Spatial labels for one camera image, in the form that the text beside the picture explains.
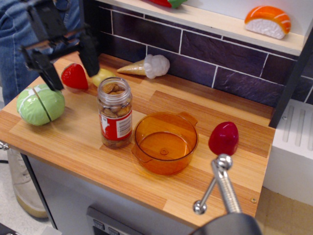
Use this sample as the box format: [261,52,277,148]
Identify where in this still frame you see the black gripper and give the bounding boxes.
[21,2,100,91]

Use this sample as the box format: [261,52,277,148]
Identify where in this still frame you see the clear almond jar red label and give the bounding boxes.
[97,77,133,149]

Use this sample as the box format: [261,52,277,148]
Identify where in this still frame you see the orange transparent plastic pot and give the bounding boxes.
[132,112,199,175]

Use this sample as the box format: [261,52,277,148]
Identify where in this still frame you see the red toy strawberry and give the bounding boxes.
[61,63,89,90]

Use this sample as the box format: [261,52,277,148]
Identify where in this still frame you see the dark shelf left support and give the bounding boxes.
[78,0,100,57]

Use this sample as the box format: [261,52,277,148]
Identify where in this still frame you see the person in blue jeans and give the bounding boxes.
[0,0,83,107]

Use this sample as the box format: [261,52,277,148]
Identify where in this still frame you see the green toy cabbage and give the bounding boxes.
[17,84,65,126]

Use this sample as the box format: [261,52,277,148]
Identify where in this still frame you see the toy ice cream cone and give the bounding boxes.
[117,54,170,79]

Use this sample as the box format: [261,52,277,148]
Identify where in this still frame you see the small metal knob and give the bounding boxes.
[0,141,10,151]

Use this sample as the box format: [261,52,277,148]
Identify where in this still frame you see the red toy chili pepper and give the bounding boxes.
[150,0,187,8]

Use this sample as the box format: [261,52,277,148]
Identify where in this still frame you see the beige shoe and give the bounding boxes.
[7,149,47,218]

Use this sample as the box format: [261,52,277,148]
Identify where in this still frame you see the grey cabinet with control panel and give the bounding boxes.
[22,155,196,235]

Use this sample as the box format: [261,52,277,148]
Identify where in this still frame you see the light wooden shelf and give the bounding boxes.
[102,0,307,56]

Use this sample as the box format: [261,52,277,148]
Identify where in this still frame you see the dark red toy egg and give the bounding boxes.
[208,121,239,156]

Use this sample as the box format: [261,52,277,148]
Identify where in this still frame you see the toy salmon sushi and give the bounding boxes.
[245,5,291,39]

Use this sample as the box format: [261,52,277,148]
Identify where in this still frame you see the white ribbed appliance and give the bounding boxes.
[263,99,313,205]

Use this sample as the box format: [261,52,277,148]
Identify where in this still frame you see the dark shelf side post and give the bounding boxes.
[269,21,313,128]

